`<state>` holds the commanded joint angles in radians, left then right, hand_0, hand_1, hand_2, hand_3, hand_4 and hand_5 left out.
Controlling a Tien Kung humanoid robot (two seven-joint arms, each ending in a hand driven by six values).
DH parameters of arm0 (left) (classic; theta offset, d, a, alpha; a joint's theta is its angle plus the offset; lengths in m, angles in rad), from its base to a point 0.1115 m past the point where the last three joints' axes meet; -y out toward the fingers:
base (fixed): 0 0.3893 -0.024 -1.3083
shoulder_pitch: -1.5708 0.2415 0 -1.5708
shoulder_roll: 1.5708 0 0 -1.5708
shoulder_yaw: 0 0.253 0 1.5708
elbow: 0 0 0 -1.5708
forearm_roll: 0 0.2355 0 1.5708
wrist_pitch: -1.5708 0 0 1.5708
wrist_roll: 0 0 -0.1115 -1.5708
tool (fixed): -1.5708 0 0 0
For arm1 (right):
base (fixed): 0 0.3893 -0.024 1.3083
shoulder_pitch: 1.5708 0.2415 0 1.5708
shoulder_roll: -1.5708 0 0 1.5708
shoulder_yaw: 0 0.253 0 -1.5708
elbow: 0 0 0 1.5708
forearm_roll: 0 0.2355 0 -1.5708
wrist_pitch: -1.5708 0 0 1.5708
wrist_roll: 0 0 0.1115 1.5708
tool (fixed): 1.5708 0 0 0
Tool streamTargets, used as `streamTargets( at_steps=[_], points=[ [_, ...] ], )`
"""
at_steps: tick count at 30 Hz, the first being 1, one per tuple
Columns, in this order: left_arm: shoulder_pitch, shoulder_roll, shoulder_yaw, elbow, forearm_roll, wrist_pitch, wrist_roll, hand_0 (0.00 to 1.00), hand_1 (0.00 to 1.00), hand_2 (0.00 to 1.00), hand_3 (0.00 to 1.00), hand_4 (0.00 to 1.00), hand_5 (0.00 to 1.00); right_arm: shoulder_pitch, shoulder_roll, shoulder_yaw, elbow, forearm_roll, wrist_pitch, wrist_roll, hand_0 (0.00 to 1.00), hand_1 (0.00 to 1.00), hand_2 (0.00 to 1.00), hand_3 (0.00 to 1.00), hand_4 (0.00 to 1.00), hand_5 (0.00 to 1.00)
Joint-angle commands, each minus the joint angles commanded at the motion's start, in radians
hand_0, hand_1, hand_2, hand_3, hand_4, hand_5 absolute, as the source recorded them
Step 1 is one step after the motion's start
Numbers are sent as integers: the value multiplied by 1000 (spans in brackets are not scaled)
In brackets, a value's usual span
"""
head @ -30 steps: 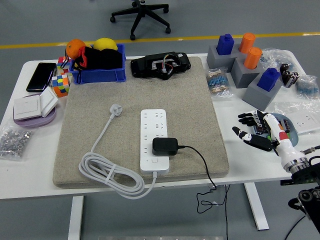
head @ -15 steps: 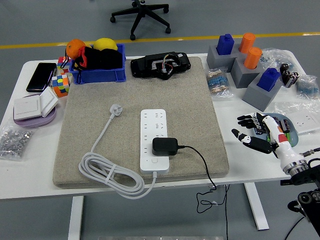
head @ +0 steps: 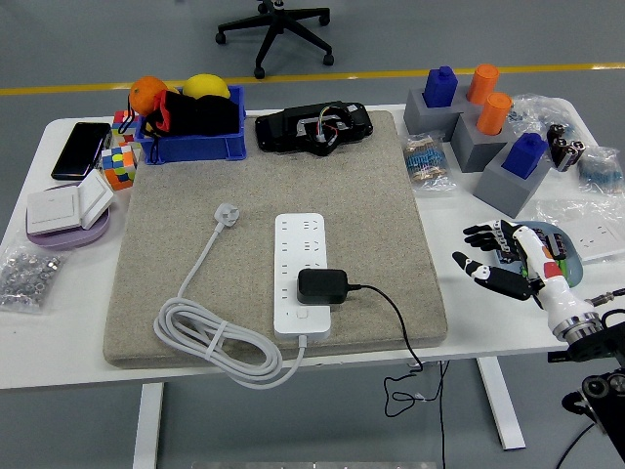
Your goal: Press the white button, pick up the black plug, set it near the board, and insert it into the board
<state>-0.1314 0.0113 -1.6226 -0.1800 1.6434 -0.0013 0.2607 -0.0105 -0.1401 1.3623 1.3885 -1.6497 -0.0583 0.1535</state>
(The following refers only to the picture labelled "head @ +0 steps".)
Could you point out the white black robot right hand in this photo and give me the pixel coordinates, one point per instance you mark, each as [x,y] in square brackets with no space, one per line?
[552,278]

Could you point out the black plug adapter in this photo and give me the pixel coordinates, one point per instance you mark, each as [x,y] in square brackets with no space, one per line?
[322,285]

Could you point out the white power strip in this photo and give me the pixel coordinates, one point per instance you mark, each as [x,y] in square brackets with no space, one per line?
[300,234]

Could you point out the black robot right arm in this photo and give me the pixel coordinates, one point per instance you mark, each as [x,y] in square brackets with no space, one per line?
[600,342]

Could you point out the pile of green batteries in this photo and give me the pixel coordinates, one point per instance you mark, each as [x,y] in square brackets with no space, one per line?
[564,268]

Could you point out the light blue plate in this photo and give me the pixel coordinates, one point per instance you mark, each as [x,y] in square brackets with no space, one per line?
[576,271]

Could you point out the black capacitor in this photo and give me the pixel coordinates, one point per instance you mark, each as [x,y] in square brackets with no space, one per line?
[544,239]
[558,245]

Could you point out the clear bag around socket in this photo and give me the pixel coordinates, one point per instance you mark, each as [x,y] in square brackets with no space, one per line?
[561,210]

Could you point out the black table control panel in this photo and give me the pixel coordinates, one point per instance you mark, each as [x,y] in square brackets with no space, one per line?
[559,356]

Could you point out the bag of blue resistors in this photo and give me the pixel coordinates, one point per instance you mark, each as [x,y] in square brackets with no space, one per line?
[600,171]

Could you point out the blue peg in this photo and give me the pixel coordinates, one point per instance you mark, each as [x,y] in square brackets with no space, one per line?
[439,88]
[525,156]

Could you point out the bundle of black capacitors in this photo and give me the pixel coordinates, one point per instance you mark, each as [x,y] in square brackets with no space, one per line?
[564,149]

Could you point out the white table leg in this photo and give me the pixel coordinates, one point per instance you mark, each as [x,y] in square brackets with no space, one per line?
[503,405]
[146,425]

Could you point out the clear plastic bag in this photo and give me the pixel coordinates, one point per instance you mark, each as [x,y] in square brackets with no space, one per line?
[542,110]

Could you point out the bag of striped resistors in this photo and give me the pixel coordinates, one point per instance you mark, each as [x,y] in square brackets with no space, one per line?
[427,161]

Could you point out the orange cylinder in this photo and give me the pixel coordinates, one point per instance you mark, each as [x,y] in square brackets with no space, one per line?
[482,83]
[494,115]

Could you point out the wide grey block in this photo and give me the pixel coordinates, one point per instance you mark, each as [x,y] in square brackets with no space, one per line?
[420,119]

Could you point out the grey-brown mat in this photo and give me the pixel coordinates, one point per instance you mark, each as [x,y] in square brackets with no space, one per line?
[220,171]

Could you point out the black office chair base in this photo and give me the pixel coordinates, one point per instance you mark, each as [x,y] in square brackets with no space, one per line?
[280,24]

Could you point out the blue plastic bin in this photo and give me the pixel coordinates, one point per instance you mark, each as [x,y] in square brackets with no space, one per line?
[195,146]

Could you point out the yellow lemon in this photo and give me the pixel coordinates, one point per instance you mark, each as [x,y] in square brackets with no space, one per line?
[205,85]

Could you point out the orange fruit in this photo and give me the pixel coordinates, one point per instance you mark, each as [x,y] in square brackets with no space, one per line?
[144,93]

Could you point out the large colourful puzzle cube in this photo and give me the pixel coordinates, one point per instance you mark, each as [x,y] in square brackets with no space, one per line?
[117,166]

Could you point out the small colourful puzzle cube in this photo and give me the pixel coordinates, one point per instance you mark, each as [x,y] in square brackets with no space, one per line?
[122,119]

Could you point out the purple dish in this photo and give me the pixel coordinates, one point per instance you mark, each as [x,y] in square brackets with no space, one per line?
[68,240]

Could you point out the black smartphone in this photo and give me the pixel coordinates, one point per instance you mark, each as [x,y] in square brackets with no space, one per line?
[80,149]

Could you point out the bag of metal nuts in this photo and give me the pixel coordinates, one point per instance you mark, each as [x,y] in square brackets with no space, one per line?
[27,278]

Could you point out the white wall socket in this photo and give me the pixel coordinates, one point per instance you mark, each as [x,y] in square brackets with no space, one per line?
[598,239]

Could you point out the tilted white wall switch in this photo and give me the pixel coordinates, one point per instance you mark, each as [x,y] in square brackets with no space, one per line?
[95,198]

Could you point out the flat white wall switch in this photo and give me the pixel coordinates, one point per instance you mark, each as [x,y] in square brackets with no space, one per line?
[51,210]

